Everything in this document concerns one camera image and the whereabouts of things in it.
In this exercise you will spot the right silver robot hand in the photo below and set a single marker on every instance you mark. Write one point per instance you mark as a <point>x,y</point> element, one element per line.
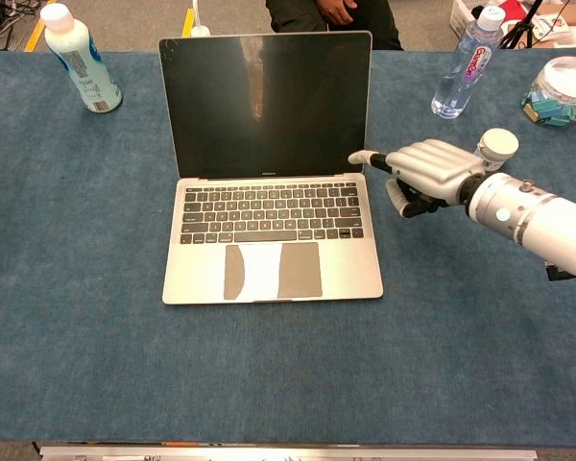
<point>432,168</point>

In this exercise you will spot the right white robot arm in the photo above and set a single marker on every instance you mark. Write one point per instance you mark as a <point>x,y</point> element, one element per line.
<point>533,216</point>

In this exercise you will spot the silver open laptop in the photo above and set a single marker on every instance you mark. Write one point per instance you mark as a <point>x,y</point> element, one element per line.
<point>269,216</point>

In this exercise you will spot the small white lidded jar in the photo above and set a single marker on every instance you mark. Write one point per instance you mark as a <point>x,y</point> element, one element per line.
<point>499,144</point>

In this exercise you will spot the clear plastic water bottle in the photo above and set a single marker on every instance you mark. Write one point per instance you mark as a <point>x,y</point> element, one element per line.
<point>463,62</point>

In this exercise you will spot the clear jar with coloured blocks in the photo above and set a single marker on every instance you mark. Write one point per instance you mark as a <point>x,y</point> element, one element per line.
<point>559,93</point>

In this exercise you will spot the white storage basket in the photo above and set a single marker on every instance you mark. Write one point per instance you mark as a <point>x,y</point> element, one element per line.
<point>465,16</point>

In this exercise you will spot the black tripod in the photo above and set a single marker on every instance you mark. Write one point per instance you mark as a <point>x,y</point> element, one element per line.
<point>523,26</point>

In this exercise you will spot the seated person in dark trousers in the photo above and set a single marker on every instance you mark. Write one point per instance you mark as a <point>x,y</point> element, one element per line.
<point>331,14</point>

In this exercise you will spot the cardboard box with white bag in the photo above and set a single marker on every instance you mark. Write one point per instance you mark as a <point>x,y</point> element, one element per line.
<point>561,21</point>

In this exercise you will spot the light blue lotion bottle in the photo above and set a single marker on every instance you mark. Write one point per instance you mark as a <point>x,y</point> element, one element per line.
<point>84,67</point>

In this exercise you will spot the blue felt table mat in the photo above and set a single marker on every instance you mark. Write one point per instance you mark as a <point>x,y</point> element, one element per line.
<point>77,288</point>

